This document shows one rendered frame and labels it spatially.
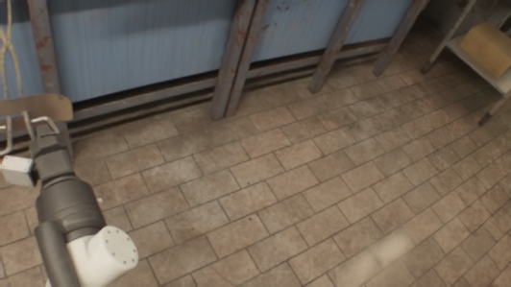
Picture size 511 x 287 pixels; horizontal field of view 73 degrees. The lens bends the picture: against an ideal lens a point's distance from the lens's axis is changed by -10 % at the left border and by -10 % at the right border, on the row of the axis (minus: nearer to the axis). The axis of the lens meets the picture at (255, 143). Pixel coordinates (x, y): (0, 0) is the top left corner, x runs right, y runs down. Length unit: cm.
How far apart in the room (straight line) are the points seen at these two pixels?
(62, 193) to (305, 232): 127
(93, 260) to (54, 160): 17
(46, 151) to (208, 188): 114
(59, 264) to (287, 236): 125
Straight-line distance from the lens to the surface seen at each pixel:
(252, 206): 166
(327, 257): 167
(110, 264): 50
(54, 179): 59
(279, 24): 174
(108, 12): 132
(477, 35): 287
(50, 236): 52
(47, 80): 136
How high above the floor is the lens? 140
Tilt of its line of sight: 49 degrees down
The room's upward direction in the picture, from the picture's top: 22 degrees clockwise
